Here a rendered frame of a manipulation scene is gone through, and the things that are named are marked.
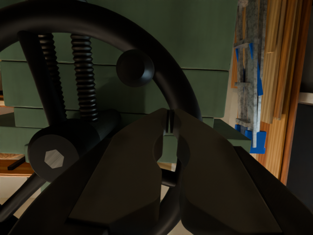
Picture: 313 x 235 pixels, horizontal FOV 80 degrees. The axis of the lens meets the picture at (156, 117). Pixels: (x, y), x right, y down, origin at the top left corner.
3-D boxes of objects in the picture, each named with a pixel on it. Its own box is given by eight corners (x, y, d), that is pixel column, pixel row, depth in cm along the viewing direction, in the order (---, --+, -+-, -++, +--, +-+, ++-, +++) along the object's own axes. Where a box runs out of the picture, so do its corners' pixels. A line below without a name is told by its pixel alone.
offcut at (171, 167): (161, 153, 44) (160, 167, 45) (153, 157, 41) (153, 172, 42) (179, 157, 42) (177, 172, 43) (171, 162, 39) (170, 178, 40)
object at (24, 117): (214, 118, 36) (212, 137, 37) (196, 104, 57) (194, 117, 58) (12, 107, 38) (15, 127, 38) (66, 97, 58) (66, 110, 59)
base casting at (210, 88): (232, 70, 35) (227, 119, 36) (190, 76, 91) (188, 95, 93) (-4, 59, 36) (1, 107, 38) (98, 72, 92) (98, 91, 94)
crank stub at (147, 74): (132, 97, 12) (103, 67, 12) (142, 91, 17) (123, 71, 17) (161, 68, 11) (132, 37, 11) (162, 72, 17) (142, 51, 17)
